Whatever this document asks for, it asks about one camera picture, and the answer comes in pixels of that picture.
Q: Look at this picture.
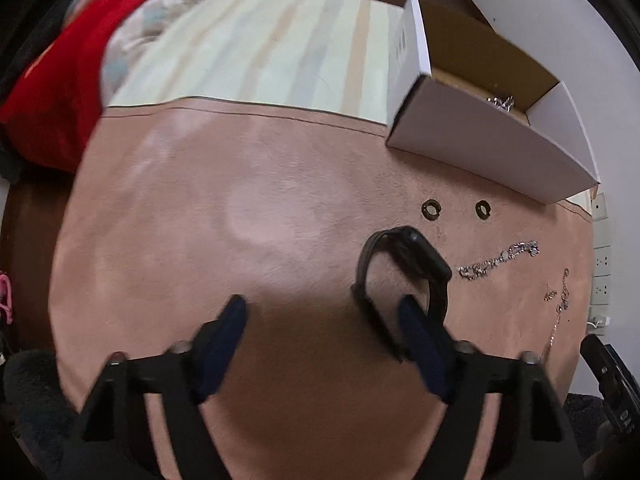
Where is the white cardboard box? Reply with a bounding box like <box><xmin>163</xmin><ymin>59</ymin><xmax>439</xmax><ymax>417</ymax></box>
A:
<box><xmin>386</xmin><ymin>0</ymin><xmax>600</xmax><ymax>205</ymax></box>

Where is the striped table cloth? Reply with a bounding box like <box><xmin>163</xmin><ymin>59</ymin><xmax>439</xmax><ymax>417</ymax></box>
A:
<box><xmin>110</xmin><ymin>0</ymin><xmax>401</xmax><ymax>124</ymax></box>

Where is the silver link bracelet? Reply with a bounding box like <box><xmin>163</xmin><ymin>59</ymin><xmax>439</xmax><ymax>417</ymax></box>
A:
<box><xmin>456</xmin><ymin>239</ymin><xmax>542</xmax><ymax>282</ymax></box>

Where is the pink object on floor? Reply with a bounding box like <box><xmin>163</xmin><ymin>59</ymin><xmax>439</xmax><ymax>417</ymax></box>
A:
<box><xmin>0</xmin><ymin>272</ymin><xmax>13</xmax><ymax>325</ymax></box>

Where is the black smart watch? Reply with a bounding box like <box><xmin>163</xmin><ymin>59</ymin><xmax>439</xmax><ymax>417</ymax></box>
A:
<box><xmin>352</xmin><ymin>226</ymin><xmax>452</xmax><ymax>362</ymax></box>

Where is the thin silver pendant necklace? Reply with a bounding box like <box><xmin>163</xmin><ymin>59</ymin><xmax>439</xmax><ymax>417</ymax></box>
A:
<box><xmin>541</xmin><ymin>268</ymin><xmax>574</xmax><ymax>361</ymax></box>

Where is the red bed blanket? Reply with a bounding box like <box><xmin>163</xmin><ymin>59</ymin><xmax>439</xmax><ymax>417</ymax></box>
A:
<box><xmin>1</xmin><ymin>0</ymin><xmax>146</xmax><ymax>172</ymax></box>

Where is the small silver earring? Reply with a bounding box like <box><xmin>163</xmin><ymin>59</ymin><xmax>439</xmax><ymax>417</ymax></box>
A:
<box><xmin>544</xmin><ymin>290</ymin><xmax>558</xmax><ymax>301</ymax></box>

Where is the white power strip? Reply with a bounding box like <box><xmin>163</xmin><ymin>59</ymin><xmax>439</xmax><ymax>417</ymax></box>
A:
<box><xmin>587</xmin><ymin>190</ymin><xmax>613</xmax><ymax>338</ymax></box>

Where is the pink suede table cloth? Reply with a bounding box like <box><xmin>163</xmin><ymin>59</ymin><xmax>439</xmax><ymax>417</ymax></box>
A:
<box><xmin>49</xmin><ymin>99</ymin><xmax>593</xmax><ymax>479</ymax></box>

